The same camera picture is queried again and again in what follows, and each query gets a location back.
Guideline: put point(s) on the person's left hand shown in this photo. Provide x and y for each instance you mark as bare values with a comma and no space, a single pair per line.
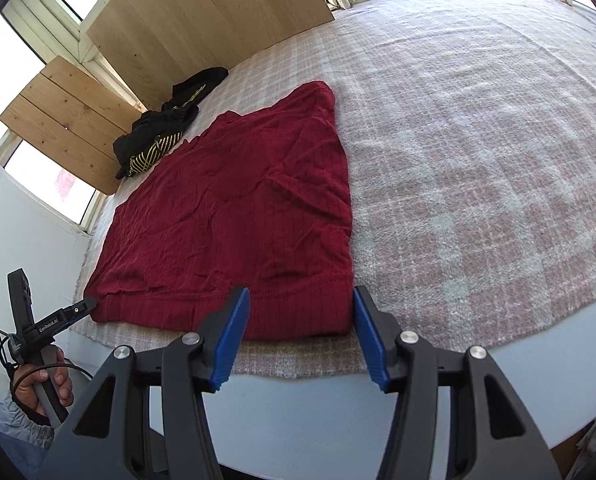
25,385

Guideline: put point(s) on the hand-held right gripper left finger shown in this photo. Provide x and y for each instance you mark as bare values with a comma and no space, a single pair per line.
233,340

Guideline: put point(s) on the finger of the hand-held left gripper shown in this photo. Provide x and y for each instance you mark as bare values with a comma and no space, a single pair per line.
80,308

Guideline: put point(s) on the light wooden board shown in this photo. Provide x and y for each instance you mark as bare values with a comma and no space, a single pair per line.
203,20

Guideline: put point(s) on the pine plank board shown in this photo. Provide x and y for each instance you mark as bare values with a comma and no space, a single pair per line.
63,115

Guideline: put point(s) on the person's left forearm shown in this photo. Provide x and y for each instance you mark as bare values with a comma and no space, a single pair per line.
13,420

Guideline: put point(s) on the black pants yellow stripes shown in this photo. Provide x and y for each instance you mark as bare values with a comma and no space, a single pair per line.
143,135

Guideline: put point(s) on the person's blue trousers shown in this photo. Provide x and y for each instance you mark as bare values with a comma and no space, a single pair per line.
23,460

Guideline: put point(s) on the dark red ribbed shirt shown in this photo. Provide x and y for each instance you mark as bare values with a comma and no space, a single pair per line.
228,210

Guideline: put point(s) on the pink plaid blanket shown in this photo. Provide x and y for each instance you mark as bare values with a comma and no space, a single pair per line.
477,160

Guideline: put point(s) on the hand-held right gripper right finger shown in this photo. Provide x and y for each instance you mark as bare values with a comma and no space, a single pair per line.
370,340

